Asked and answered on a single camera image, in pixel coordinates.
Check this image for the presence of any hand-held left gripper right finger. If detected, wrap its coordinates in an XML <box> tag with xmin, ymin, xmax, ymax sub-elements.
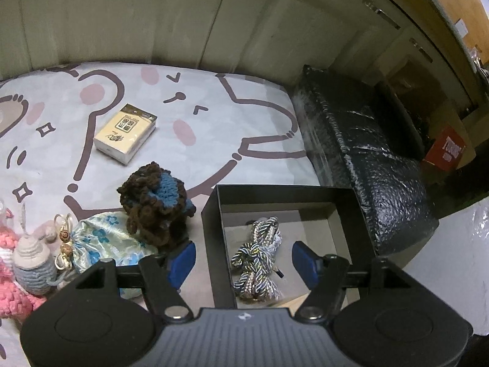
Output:
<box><xmin>292</xmin><ymin>240</ymin><xmax>413</xmax><ymax>324</ymax></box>

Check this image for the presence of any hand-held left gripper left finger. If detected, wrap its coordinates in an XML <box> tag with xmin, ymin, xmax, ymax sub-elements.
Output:
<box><xmin>76</xmin><ymin>239</ymin><xmax>197</xmax><ymax>323</ymax></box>

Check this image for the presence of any black box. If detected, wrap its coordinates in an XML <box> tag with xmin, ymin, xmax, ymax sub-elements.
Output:
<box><xmin>201</xmin><ymin>184</ymin><xmax>377</xmax><ymax>310</ymax></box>

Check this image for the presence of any brown and blue crochet scrunchie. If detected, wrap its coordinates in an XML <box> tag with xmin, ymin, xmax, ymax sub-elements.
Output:
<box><xmin>116</xmin><ymin>162</ymin><xmax>197</xmax><ymax>255</ymax></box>

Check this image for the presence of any cream tissue pack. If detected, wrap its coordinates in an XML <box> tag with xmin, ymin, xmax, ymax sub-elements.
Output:
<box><xmin>94</xmin><ymin>103</ymin><xmax>158</xmax><ymax>166</ymax></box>

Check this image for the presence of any blue floral satin pouch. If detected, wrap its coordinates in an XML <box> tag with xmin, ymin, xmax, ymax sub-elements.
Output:
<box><xmin>71</xmin><ymin>211</ymin><xmax>161</xmax><ymax>299</ymax></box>

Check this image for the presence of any cartoon printed bed sheet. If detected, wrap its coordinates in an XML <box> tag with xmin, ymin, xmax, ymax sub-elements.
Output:
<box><xmin>0</xmin><ymin>60</ymin><xmax>325</xmax><ymax>367</ymax></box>

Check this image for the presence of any grey and beige crochet toy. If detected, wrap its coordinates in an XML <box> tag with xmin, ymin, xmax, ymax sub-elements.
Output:
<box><xmin>13</xmin><ymin>202</ymin><xmax>62</xmax><ymax>296</ymax></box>

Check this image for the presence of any pink crochet toy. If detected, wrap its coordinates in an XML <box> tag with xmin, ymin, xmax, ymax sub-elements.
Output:
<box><xmin>0</xmin><ymin>199</ymin><xmax>46</xmax><ymax>320</ymax></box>

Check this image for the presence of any red box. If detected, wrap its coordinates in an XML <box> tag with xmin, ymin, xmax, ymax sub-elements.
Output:
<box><xmin>422</xmin><ymin>124</ymin><xmax>470</xmax><ymax>172</ymax></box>

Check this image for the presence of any cream wardrobe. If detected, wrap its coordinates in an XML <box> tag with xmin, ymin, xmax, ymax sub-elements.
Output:
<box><xmin>0</xmin><ymin>0</ymin><xmax>482</xmax><ymax>123</ymax></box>

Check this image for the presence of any blue and white braided cord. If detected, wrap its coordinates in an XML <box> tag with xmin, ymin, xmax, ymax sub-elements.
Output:
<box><xmin>230</xmin><ymin>216</ymin><xmax>285</xmax><ymax>302</ymax></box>

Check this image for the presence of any beaded knot keychain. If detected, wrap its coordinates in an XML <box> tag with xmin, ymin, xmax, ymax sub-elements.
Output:
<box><xmin>53</xmin><ymin>213</ymin><xmax>77</xmax><ymax>276</ymax></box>

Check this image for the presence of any long metal wardrobe handle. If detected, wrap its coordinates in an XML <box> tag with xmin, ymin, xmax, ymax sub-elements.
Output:
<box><xmin>362</xmin><ymin>0</ymin><xmax>401</xmax><ymax>30</ymax></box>

